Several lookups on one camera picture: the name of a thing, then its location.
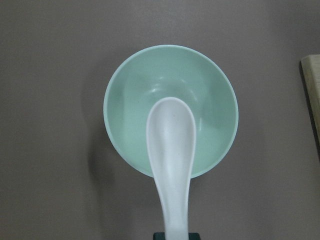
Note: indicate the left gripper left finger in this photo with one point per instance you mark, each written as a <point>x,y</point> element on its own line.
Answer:
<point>158,236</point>

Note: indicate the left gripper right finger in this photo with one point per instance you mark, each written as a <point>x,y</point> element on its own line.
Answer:
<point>194,236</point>

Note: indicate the white ceramic spoon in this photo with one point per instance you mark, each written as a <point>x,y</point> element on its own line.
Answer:
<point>172,150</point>

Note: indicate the mint green bowl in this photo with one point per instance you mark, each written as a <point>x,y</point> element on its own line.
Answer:
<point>167,96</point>

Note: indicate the bamboo cutting board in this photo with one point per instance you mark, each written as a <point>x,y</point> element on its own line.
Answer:
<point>309,67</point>

